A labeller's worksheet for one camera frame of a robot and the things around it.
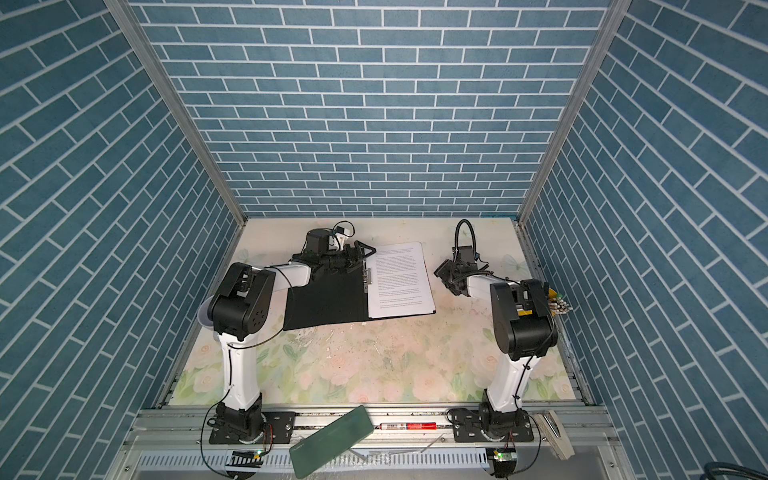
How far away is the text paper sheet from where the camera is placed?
3.20ft

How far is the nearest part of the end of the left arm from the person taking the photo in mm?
841

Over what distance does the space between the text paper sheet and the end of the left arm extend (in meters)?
0.06
